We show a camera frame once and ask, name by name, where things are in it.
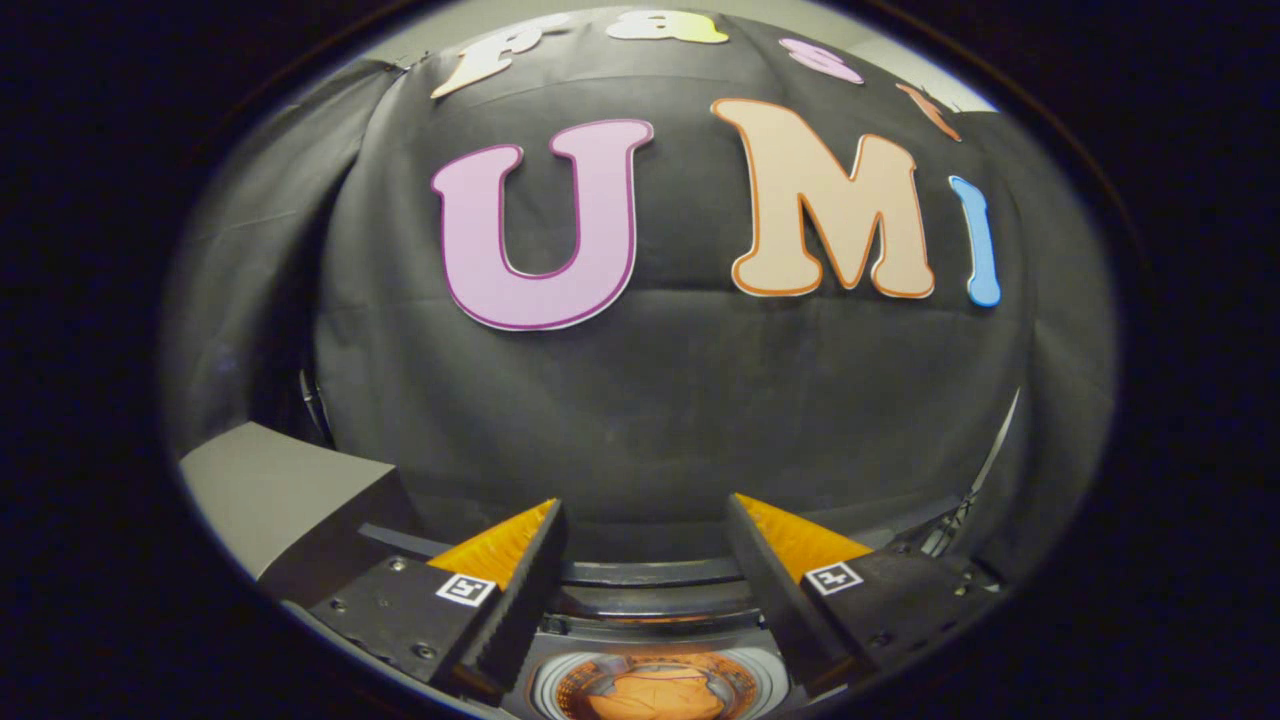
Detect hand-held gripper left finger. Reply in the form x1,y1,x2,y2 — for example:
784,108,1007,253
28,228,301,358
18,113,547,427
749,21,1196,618
308,498,569,701

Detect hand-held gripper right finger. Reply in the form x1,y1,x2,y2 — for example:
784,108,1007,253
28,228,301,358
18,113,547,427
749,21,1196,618
725,493,1001,696

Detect dark transparent washing machine lid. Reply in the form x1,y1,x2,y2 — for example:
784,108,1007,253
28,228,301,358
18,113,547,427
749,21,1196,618
400,485,961,591

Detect orange garment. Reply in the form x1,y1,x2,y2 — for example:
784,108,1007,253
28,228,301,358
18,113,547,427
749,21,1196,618
585,665,726,720

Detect black backdrop cloth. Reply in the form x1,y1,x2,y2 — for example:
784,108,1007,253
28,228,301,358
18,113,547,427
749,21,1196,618
160,10,1116,591

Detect white and grey cabinet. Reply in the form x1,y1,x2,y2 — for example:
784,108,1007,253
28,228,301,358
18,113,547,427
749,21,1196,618
180,422,451,606

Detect white pole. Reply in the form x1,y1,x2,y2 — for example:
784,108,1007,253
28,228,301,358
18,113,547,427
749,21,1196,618
972,388,1023,493

